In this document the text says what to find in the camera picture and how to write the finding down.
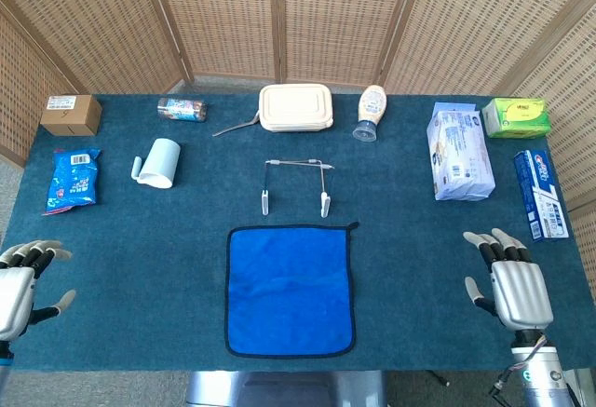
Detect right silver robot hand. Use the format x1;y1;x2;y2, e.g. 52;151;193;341
463;227;555;333

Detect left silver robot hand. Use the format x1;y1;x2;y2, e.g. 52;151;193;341
0;238;77;342

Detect blue cloth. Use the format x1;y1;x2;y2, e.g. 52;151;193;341
224;221;360;360

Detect blue white toothpaste box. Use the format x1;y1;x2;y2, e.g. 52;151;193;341
512;148;570;243

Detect blue snack bag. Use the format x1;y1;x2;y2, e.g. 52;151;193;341
42;147;102;216

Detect teal table cloth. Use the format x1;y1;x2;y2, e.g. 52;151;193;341
0;93;596;373

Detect white purple tissue pack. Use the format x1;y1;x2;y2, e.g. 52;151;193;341
426;102;496;202

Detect green tissue pack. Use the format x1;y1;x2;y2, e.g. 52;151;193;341
481;97;551;140

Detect brown cardboard box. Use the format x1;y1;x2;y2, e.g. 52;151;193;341
39;94;103;137

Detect pale blue plastic mug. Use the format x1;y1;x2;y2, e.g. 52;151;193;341
129;137;182;190

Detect cream squeeze sauce bottle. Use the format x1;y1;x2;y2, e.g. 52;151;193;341
351;84;387;142

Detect grey robot torso base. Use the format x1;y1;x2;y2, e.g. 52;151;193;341
185;370;387;407

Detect grey spoon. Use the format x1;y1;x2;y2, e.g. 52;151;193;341
212;111;262;138

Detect beige lidded lunch box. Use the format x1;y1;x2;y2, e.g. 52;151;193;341
258;83;335;133

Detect woven bamboo folding screen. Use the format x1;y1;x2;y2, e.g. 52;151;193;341
0;0;596;301

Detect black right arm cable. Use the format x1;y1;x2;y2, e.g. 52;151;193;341
487;362;530;399

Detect metal wire rack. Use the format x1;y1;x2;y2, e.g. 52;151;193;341
259;157;336;220

